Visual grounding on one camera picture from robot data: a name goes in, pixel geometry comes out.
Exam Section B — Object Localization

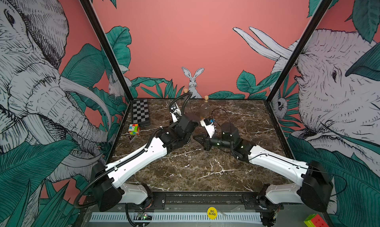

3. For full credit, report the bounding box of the black right frame post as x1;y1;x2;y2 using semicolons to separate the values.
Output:
266;0;333;103

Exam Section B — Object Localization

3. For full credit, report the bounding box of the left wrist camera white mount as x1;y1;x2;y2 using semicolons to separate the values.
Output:
170;106;182;123

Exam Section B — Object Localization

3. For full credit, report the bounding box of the white perforated cable tray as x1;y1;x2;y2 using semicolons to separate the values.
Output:
89;212;262;224

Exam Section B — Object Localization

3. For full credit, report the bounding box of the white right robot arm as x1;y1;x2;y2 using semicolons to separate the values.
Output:
193;123;333;212

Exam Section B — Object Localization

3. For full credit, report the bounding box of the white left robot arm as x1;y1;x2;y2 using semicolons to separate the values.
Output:
91;113;199;212

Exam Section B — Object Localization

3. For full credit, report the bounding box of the yellow round big blind sticker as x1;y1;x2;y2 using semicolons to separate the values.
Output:
207;207;218;220

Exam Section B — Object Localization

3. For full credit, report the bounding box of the colourful cube bottom right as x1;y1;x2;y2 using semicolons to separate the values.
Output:
304;214;329;227

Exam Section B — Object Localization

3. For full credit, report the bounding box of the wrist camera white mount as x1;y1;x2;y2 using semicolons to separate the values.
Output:
170;106;182;123
200;118;215;138

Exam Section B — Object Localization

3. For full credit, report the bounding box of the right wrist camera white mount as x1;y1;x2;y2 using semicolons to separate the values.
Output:
200;118;215;138

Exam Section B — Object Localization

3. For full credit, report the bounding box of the black frame post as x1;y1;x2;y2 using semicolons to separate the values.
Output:
79;0;134;102
266;0;333;103

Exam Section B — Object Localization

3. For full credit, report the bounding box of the black corrugated left cable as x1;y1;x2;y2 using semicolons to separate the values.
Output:
73;91;193;209

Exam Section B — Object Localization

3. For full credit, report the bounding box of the thin black right cable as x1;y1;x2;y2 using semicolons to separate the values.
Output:
210;107;232;130

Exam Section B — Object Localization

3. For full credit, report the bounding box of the glass bottle yellow price label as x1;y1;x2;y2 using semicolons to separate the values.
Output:
182;88;193;114

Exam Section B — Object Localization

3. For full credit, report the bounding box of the black white chessboard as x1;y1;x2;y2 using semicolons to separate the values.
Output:
131;99;150;127

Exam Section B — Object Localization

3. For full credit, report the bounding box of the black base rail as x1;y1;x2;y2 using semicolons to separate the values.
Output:
85;191;297;213

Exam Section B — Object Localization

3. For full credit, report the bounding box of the colourful rubiks cube on table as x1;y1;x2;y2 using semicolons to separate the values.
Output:
128;124;140;135

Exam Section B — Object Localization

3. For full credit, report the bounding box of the black left frame post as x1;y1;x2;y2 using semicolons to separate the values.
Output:
79;0;134;102

